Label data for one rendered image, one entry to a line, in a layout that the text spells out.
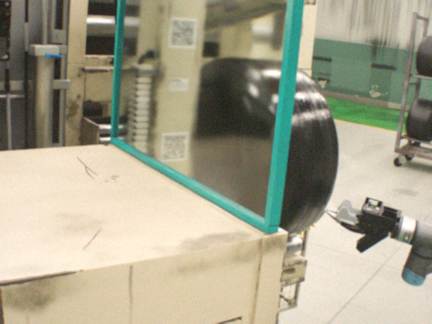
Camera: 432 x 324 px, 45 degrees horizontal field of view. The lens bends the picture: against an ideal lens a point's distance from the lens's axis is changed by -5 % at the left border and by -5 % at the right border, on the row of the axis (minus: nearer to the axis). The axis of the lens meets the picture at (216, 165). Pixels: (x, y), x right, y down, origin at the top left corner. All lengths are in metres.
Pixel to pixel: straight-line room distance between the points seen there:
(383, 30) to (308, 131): 11.57
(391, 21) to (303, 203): 11.56
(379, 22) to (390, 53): 0.78
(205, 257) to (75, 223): 0.18
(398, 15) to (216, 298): 12.28
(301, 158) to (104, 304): 0.86
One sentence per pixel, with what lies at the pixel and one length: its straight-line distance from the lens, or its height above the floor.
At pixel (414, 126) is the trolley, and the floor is 0.55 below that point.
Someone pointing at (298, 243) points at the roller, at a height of 0.91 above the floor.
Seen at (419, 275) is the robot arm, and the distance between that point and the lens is 1.65.
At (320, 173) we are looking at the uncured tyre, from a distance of 1.46.
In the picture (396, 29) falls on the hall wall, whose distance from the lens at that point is 12.87.
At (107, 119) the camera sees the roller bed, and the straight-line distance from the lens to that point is 1.89.
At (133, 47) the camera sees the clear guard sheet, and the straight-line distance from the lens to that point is 1.09.
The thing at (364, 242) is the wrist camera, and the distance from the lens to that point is 1.63.
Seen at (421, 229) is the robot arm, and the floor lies 1.04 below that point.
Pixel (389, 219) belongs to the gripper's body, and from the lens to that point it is 1.58.
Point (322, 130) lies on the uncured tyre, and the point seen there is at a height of 1.29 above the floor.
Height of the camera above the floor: 1.54
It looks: 15 degrees down
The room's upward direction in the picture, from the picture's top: 5 degrees clockwise
